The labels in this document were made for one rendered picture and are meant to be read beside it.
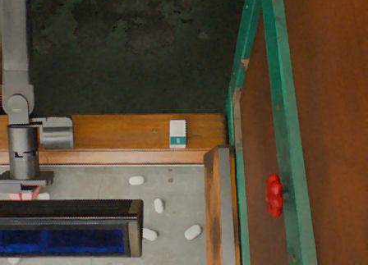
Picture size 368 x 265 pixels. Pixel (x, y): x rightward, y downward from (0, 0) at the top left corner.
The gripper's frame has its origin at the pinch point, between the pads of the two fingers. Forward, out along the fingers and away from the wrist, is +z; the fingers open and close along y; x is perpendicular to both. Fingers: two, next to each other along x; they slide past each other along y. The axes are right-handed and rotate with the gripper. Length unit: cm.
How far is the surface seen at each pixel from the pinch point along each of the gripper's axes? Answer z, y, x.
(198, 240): 4.4, 35.4, -0.9
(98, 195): -3.0, 13.9, 5.0
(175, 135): -15.7, 30.4, 8.7
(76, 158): -10.1, 8.4, 9.1
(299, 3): -40, 43, -40
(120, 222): -13.7, 23.7, -33.2
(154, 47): -32, 20, 120
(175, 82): -17, 30, 108
